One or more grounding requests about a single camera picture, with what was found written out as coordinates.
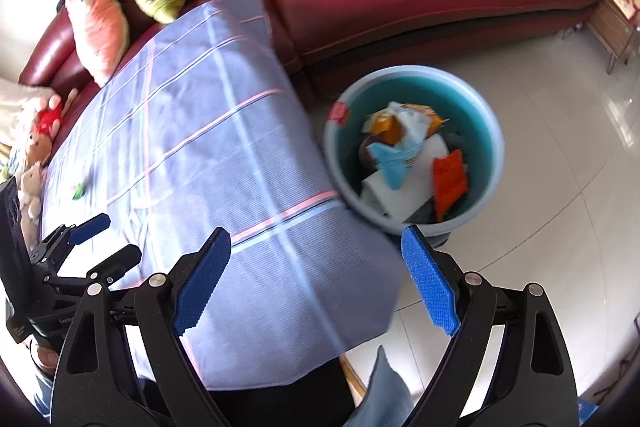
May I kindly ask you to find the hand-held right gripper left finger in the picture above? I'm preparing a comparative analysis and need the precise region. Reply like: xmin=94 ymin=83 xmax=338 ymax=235
xmin=50 ymin=227 xmax=233 ymax=427

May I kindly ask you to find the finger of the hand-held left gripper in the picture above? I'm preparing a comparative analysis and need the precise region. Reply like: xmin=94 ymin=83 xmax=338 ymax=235
xmin=47 ymin=244 xmax=143 ymax=293
xmin=32 ymin=213 xmax=112 ymax=270

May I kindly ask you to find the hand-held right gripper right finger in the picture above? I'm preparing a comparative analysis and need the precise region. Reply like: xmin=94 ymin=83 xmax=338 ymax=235
xmin=400 ymin=224 xmax=581 ymax=427

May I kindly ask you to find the white green carton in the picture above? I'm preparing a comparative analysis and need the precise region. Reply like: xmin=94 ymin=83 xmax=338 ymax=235
xmin=360 ymin=134 xmax=451 ymax=223

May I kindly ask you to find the orange wrapper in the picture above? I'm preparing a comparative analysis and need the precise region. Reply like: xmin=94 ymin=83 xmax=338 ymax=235
xmin=431 ymin=149 xmax=470 ymax=223

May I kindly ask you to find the blue white wrapper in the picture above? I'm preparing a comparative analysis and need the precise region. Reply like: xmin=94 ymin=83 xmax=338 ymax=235
xmin=366 ymin=142 xmax=421 ymax=190

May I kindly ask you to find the teal plastic bucket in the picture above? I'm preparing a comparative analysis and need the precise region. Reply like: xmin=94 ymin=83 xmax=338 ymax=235
xmin=322 ymin=65 xmax=506 ymax=235

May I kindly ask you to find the person's left hand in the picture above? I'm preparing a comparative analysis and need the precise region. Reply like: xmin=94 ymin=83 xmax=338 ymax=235
xmin=27 ymin=339 xmax=61 ymax=375

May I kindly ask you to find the beige teddy bear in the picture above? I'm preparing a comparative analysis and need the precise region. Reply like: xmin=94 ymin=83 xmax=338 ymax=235
xmin=17 ymin=162 xmax=46 ymax=223

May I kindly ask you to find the plaid tablecloth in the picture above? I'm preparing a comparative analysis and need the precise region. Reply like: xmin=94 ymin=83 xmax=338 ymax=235
xmin=39 ymin=0 xmax=408 ymax=390

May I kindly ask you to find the teddy bear with red shirt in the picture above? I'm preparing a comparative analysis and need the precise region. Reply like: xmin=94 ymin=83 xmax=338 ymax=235
xmin=27 ymin=89 xmax=78 ymax=165

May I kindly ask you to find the person's jeans leg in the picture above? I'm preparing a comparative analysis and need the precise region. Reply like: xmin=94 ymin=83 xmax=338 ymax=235
xmin=347 ymin=344 xmax=416 ymax=427

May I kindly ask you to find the person's dark clothing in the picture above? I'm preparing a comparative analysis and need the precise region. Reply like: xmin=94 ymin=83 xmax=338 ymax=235
xmin=200 ymin=354 xmax=361 ymax=427

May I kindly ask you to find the cream blanket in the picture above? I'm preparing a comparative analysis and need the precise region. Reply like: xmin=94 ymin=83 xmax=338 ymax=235
xmin=0 ymin=77 xmax=53 ymax=142

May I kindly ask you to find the pink plush pillow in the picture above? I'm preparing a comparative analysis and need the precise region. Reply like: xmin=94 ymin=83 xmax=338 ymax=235
xmin=65 ymin=0 xmax=130 ymax=88

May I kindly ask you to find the wooden side table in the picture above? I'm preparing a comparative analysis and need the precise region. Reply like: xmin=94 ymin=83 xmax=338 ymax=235
xmin=585 ymin=0 xmax=640 ymax=75

